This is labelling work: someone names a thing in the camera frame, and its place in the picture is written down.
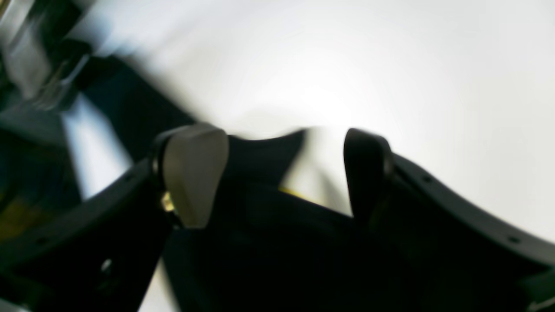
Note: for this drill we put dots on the black T-shirt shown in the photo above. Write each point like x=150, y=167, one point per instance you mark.
x=264, y=250

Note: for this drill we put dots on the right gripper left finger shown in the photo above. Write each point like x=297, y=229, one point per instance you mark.
x=101, y=255

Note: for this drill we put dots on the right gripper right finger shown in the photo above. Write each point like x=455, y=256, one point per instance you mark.
x=464, y=259

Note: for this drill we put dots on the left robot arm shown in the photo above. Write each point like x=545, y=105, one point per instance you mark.
x=39, y=65

